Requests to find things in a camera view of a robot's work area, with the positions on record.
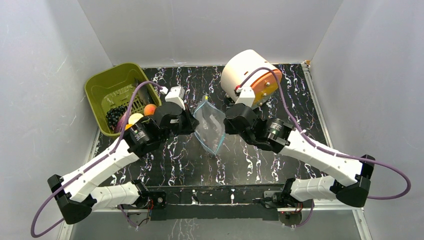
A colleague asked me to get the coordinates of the clear zip top bag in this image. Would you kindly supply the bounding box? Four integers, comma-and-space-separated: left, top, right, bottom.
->
193, 95, 226, 156

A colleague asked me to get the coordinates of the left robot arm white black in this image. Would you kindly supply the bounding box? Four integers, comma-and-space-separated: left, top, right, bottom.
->
47, 102, 199, 225

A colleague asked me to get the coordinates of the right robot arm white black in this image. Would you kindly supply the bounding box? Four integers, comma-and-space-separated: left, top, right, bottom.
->
223, 103, 374, 208

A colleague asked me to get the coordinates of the white round toy food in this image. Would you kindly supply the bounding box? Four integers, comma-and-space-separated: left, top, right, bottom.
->
128, 113, 144, 125

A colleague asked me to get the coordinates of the white orange cylindrical appliance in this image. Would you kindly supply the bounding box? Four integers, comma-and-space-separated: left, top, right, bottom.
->
220, 49, 282, 109

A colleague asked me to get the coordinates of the purple toy eggplant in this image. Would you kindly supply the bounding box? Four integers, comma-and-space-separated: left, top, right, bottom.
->
114, 112, 128, 133

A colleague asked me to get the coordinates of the black toy grape bunch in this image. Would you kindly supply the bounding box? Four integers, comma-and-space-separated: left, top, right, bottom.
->
106, 105, 127, 130

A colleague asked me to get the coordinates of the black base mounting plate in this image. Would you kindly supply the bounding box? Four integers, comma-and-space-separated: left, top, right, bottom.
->
145, 185, 302, 222

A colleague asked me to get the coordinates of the olive green plastic basket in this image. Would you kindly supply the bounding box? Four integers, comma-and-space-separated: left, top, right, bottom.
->
84, 62, 149, 139

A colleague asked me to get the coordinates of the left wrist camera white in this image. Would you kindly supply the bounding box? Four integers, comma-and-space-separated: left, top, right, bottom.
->
165, 86, 186, 110

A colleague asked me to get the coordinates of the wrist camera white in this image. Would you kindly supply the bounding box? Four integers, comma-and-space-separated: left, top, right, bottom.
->
233, 86, 256, 107
165, 86, 186, 110

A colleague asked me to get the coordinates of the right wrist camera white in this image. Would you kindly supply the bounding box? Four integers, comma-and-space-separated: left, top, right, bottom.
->
233, 86, 256, 107

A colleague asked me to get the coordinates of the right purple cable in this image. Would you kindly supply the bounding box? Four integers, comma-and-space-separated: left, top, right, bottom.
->
234, 66, 412, 201

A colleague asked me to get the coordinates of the purple cable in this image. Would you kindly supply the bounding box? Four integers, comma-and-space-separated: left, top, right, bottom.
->
234, 66, 412, 201
30, 80, 169, 239

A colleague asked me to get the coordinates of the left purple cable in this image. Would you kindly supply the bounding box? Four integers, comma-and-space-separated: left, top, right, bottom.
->
30, 80, 169, 239

